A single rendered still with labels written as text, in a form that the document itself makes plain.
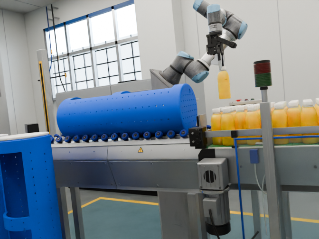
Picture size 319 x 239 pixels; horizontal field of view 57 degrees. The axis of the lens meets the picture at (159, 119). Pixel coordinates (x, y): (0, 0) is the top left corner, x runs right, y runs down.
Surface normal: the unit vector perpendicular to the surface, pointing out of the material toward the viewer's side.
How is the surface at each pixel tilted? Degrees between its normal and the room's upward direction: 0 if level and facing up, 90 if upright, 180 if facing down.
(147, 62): 90
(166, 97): 59
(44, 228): 90
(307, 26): 90
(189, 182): 109
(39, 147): 90
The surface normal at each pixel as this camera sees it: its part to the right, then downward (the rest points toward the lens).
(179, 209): -0.51, 0.10
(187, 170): -0.40, 0.42
